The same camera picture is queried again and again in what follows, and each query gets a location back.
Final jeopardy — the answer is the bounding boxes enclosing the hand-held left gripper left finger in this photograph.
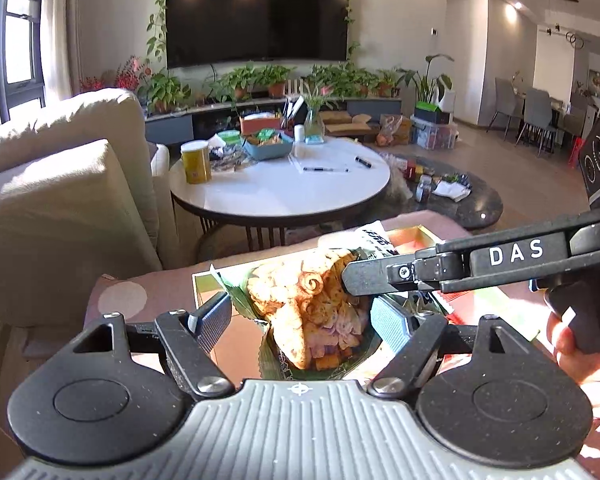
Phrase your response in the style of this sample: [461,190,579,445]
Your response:
[72,291,236,402]

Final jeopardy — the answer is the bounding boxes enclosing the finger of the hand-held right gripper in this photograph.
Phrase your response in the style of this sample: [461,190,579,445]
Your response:
[340,244,473,297]

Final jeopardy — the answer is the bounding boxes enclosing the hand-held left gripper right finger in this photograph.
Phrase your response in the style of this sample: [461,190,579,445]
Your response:
[367,295,556,401]

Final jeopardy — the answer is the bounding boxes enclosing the white snack packet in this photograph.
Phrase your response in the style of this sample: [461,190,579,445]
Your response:
[320,220,401,261]

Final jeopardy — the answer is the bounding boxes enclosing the green cardboard box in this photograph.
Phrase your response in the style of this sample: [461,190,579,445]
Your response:
[192,225,543,381]

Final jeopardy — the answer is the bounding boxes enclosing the green packet with pastry picture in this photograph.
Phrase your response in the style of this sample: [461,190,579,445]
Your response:
[210,247,386,383]

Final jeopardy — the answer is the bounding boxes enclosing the person's right hand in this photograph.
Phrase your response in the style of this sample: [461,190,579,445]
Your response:
[546,310,600,420]

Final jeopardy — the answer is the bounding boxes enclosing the pink dotted tablecloth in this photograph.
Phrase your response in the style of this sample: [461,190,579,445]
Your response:
[82,210,600,461]

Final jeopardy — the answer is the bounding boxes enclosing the clear plastic bag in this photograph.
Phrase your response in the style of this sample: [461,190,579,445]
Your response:
[382,155,413,201]

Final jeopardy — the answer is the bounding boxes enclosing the white cloth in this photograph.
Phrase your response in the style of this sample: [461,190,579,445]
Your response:
[432,180,473,203]

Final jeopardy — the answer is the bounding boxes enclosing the dark oval table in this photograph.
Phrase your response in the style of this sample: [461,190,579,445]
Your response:
[385,152,503,233]

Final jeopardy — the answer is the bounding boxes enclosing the round white table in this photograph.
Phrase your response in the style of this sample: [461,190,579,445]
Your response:
[169,137,392,251]

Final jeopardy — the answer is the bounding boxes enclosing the grey dining chair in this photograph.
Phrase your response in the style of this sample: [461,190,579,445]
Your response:
[517,87,561,156]
[487,77,523,138]

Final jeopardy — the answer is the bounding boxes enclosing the clear storage box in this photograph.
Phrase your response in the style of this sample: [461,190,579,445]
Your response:
[411,119,458,151]

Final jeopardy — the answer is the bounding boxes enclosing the brown cardboard box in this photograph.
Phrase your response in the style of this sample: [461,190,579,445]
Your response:
[322,110,381,143]

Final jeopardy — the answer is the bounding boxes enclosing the yellow canister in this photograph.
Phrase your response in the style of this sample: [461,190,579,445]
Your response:
[181,141,213,185]

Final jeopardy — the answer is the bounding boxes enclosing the pile of wrappers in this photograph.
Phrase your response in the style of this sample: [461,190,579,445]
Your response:
[210,147,251,173]

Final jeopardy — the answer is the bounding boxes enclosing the glass vase with grass plant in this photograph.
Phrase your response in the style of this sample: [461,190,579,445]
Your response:
[300,80,338,143]

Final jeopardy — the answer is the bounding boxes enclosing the blue basket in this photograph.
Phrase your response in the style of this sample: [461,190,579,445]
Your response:
[242,132,295,161]

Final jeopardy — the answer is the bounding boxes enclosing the green and black box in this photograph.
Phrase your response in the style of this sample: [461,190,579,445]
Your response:
[414,101,451,125]

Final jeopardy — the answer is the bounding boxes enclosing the pen holder with pens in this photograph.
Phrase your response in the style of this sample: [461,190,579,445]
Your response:
[282,97,306,133]

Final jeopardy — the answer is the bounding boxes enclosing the beige sofa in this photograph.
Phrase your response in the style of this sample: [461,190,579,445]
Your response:
[0,87,181,331]

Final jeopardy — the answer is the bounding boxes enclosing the orange box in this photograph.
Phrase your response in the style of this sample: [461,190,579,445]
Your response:
[239,112,283,136]

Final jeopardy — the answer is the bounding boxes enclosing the large leafy plant white pot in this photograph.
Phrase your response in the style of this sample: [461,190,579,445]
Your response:
[397,54,456,113]

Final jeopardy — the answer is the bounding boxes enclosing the grey television cabinet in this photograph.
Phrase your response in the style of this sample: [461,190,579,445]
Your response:
[145,97,403,146]

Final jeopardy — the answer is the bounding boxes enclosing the black pendant lamp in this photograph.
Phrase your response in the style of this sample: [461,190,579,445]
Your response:
[545,0,591,51]

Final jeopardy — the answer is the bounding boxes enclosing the row of potted plants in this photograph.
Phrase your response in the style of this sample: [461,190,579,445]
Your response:
[140,62,406,113]

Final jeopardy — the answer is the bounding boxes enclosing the red flower plant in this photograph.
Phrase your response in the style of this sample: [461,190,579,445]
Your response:
[80,57,153,93]

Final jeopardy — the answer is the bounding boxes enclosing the beige curtain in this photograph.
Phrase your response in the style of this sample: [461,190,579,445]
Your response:
[40,0,81,101]

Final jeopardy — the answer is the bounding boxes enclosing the narrow black framed window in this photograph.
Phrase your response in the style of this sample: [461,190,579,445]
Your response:
[0,0,48,126]

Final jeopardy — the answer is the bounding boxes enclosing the black wall television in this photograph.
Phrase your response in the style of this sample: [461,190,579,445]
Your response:
[166,0,350,69]

